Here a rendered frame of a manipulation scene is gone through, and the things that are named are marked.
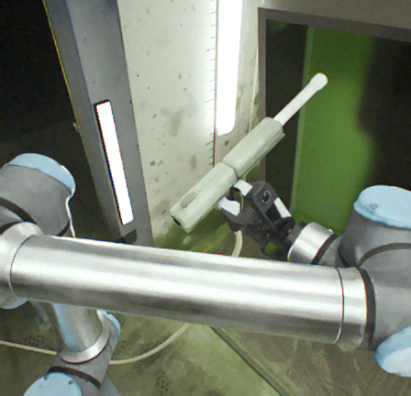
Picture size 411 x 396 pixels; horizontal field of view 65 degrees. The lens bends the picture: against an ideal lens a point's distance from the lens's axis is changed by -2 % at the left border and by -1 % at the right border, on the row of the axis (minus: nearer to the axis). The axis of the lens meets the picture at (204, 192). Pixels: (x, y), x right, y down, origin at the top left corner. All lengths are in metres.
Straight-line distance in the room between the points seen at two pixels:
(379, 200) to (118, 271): 0.35
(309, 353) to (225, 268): 1.63
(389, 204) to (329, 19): 0.50
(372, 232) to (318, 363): 1.55
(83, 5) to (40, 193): 0.79
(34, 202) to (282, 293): 0.39
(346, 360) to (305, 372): 0.24
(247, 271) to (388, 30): 0.60
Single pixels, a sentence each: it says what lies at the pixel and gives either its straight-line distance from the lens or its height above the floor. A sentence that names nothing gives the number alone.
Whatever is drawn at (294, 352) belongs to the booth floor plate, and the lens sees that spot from 1.96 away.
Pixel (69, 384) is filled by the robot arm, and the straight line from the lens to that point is 0.99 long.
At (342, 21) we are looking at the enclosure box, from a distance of 0.85.
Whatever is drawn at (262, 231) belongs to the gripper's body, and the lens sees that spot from 0.64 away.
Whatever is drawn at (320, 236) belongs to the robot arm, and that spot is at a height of 1.38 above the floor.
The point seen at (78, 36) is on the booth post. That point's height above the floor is 1.51.
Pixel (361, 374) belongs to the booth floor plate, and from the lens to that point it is 2.03.
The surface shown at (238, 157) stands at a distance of 0.67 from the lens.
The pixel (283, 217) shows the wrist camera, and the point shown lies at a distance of 0.61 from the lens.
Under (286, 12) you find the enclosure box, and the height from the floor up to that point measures 1.63.
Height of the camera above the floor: 1.80
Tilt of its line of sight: 40 degrees down
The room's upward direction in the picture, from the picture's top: straight up
